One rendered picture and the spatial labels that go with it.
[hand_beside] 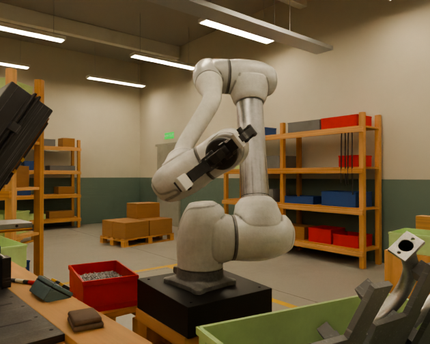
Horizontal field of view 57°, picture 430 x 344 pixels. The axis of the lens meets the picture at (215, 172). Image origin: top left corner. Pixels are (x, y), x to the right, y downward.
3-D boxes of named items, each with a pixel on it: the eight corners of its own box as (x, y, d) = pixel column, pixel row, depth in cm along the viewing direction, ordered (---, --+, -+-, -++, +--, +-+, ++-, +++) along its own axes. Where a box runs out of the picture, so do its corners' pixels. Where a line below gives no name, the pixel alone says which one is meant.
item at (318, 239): (362, 269, 550) (362, 110, 552) (221, 241, 783) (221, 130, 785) (382, 264, 584) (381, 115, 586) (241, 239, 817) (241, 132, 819)
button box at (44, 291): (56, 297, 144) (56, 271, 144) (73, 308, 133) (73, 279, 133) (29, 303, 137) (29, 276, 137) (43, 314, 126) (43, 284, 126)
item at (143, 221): (149, 235, 859) (149, 201, 860) (173, 239, 805) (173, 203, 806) (99, 242, 771) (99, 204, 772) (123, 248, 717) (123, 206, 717)
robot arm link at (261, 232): (226, 263, 140) (286, 262, 144) (237, 259, 125) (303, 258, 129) (220, 72, 163) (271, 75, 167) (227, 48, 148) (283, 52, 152)
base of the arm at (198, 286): (194, 269, 149) (194, 255, 149) (237, 283, 134) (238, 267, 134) (154, 279, 137) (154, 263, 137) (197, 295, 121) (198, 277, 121)
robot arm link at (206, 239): (174, 260, 140) (175, 198, 140) (225, 259, 143) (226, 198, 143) (177, 273, 124) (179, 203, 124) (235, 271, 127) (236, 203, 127)
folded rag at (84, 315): (67, 320, 111) (67, 310, 111) (96, 315, 115) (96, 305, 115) (72, 333, 102) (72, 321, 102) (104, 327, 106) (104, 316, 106)
